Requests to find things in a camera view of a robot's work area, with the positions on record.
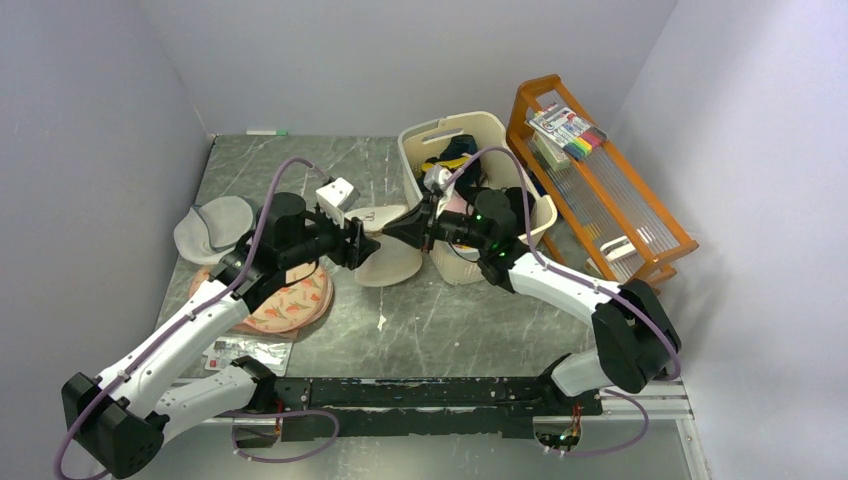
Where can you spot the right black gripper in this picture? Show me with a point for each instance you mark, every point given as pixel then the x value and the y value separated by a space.
pixel 414 227

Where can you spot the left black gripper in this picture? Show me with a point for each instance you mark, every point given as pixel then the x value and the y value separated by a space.
pixel 353 252

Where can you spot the white mesh laundry bag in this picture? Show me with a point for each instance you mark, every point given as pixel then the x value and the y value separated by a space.
pixel 395 261

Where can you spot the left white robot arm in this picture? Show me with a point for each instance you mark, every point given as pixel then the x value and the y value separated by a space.
pixel 126 413

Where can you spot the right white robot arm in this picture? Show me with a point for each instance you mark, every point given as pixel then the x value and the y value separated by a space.
pixel 634 338

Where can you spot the floral pink laundry bag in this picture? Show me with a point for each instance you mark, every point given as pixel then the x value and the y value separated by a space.
pixel 292 308

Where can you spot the black yellow garment in basket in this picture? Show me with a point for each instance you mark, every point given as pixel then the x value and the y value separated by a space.
pixel 454 156

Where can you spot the green white marker pen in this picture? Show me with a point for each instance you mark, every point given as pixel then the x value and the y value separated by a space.
pixel 267 132

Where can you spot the coloured marker pen pack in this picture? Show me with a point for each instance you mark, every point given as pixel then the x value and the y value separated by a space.
pixel 568 131

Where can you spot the orange wooden rack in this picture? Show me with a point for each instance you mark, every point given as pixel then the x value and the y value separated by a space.
pixel 621 224

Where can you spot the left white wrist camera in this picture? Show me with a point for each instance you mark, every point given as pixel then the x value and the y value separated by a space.
pixel 335 198

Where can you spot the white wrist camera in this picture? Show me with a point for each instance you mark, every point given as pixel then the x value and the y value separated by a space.
pixel 335 198
pixel 435 180

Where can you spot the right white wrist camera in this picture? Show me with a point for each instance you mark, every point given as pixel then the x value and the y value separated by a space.
pixel 435 180

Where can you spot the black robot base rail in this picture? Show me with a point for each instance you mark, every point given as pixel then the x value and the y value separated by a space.
pixel 360 407

